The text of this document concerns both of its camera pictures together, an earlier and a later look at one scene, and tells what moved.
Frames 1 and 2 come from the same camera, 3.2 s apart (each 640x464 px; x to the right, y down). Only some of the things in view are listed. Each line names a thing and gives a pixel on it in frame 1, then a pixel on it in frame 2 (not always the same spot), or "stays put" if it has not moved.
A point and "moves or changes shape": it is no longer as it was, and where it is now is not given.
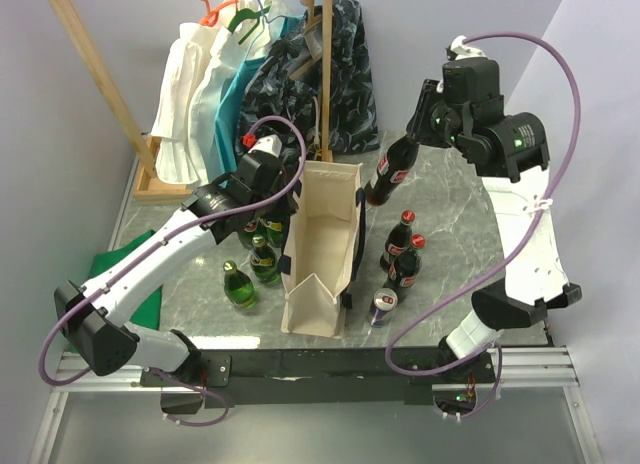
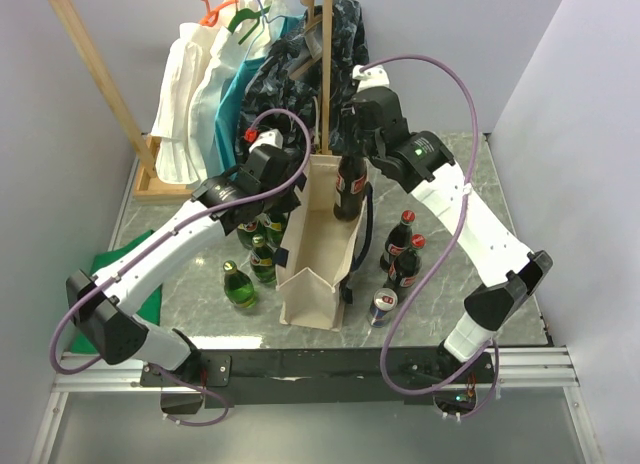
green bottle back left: [251, 229] stays put
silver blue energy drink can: [384, 301] stays put
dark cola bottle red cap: [391, 170] moves or changes shape
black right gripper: [430, 94] -> [350, 119]
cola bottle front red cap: [405, 268] stays put
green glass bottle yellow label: [274, 232] stays put
